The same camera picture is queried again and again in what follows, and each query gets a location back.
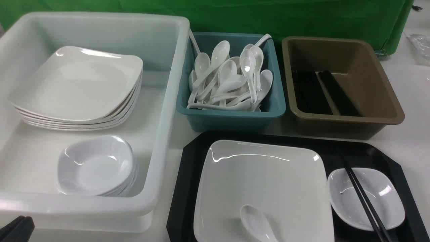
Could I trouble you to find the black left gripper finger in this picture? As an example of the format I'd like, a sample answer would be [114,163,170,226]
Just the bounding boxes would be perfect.
[0,216,25,237]

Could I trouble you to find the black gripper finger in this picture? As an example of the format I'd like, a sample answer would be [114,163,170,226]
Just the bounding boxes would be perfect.
[3,216,35,242]

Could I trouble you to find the white ceramic soup spoon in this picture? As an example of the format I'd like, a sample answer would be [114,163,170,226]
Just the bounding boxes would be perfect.
[240,205,278,242]

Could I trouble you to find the large white square plate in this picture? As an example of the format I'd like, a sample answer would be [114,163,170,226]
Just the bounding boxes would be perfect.
[193,140,335,242]

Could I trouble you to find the black chopstick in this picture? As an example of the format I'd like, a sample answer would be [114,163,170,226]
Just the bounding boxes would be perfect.
[342,161,390,242]
[346,165,398,242]

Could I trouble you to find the small white bowl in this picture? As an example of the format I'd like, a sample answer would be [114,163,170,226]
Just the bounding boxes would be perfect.
[327,167,405,232]

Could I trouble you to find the large white plastic bin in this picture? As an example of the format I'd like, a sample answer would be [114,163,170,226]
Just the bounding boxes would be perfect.
[1,12,189,233]

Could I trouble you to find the stack of white bowls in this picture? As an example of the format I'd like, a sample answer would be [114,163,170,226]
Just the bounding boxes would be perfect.
[55,135,139,197]

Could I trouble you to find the stack of white plates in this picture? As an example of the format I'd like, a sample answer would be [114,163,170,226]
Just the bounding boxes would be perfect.
[8,46,144,131]

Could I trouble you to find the pile of white spoons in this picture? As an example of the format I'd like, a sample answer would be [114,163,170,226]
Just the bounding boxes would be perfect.
[187,31,274,112]

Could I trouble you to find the teal plastic spoon bin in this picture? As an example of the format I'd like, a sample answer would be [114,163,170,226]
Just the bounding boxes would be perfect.
[176,32,286,133]

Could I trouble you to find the black chopsticks in bin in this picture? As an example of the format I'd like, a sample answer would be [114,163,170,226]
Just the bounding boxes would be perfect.
[292,70,361,117]

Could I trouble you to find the brown plastic chopstick bin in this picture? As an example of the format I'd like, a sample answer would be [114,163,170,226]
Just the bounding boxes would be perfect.
[282,37,404,139]

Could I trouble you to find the black serving tray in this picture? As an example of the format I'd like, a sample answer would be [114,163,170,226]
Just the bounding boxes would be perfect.
[166,131,429,242]

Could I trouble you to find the green cloth backdrop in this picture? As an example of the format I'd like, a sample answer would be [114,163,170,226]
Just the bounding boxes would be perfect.
[1,0,413,55]

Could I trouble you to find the clear plastic bag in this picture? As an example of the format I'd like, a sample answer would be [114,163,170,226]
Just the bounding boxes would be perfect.
[405,33,430,66]

